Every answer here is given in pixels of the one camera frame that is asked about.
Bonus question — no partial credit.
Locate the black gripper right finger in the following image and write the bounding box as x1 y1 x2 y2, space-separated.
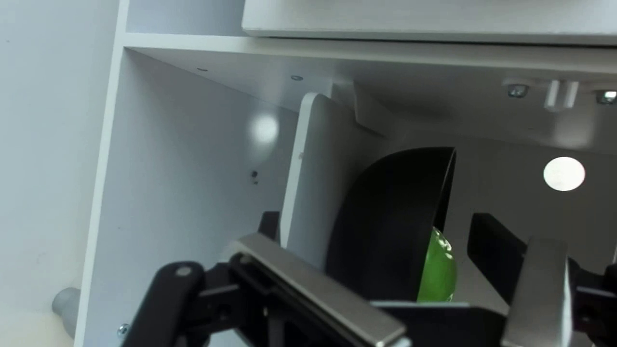
467 210 617 347

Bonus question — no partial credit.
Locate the black curved panel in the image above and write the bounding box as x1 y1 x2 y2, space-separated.
323 145 460 305

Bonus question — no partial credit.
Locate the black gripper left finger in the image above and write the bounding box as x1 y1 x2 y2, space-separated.
122 210 413 347

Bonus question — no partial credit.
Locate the green ball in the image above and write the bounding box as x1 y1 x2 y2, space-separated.
415 226 462 305

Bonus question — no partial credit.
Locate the white toy kitchen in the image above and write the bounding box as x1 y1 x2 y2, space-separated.
0 0 617 347

